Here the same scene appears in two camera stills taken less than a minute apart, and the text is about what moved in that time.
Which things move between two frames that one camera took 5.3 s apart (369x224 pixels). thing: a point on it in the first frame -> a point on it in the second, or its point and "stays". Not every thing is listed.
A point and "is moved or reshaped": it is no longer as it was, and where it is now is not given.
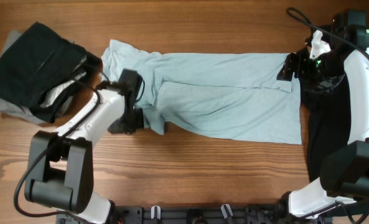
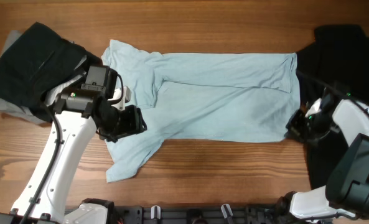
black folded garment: x=40 y=61 stays
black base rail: x=186 y=214 stays
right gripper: x=302 y=61 -> x=294 y=130
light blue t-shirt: x=226 y=96 is moved or reshaped
